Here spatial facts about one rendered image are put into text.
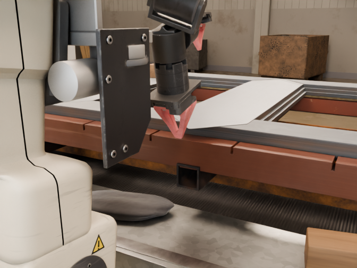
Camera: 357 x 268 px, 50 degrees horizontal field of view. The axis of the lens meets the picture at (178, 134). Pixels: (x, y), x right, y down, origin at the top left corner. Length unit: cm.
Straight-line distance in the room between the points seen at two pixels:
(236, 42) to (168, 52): 794
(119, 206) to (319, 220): 56
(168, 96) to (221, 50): 806
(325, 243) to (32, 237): 42
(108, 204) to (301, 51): 624
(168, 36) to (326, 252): 41
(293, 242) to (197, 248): 17
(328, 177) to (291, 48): 626
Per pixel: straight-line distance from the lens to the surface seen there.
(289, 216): 110
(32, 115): 46
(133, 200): 79
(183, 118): 68
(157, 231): 74
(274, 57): 705
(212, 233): 73
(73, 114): 99
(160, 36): 63
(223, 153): 74
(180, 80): 65
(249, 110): 93
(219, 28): 870
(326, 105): 139
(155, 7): 63
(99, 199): 81
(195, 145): 76
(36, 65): 44
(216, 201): 114
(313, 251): 64
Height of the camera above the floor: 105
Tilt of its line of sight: 16 degrees down
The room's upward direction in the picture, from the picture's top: straight up
